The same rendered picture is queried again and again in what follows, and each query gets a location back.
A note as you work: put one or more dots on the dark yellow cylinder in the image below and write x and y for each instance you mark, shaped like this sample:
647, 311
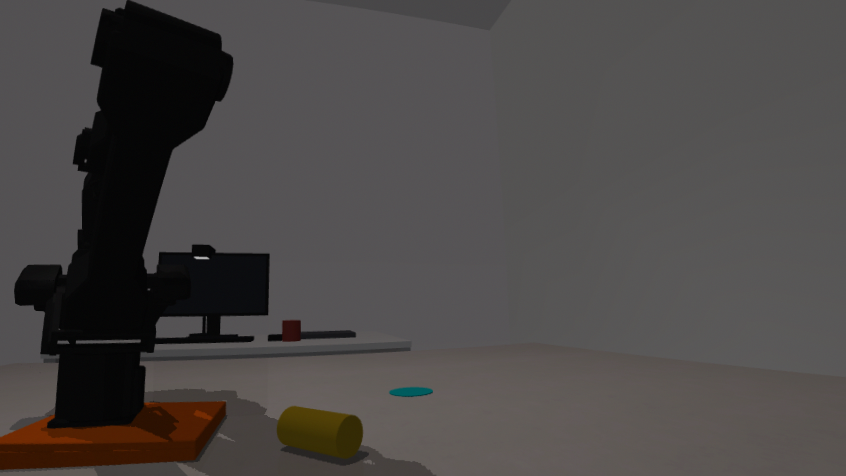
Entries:
326, 432

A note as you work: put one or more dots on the cyan circle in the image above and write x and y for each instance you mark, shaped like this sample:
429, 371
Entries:
408, 392

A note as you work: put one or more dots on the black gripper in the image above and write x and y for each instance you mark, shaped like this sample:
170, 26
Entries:
37, 283

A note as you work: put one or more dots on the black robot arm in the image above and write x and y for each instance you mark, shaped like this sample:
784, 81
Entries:
160, 79

